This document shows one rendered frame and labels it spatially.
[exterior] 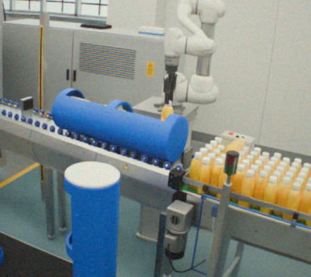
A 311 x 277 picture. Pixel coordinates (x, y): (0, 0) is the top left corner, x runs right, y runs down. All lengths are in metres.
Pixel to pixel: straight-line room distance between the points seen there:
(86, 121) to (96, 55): 1.75
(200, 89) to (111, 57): 1.51
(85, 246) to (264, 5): 3.61
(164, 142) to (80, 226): 0.66
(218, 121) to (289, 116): 0.91
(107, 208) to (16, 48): 3.19
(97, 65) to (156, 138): 2.07
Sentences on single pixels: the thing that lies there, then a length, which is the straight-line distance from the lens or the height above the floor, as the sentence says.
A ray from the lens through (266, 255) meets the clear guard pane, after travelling 2.20.
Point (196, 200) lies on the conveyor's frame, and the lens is 2.24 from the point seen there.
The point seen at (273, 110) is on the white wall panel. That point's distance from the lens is 5.08.
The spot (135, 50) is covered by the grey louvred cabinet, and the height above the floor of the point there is 1.31.
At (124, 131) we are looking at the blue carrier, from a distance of 2.44.
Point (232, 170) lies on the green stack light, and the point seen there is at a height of 1.18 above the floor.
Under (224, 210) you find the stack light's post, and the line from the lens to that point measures 2.02.
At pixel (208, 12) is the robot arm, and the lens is 2.80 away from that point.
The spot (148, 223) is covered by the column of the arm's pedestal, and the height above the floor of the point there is 0.16.
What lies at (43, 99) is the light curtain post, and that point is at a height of 0.98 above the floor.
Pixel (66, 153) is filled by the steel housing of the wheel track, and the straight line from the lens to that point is 2.80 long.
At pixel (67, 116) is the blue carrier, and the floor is 1.10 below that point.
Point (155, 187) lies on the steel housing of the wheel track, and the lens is 2.46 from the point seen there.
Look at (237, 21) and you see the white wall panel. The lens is 5.00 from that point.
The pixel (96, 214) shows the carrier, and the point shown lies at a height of 0.88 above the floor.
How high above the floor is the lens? 1.98
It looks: 19 degrees down
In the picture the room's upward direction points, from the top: 5 degrees clockwise
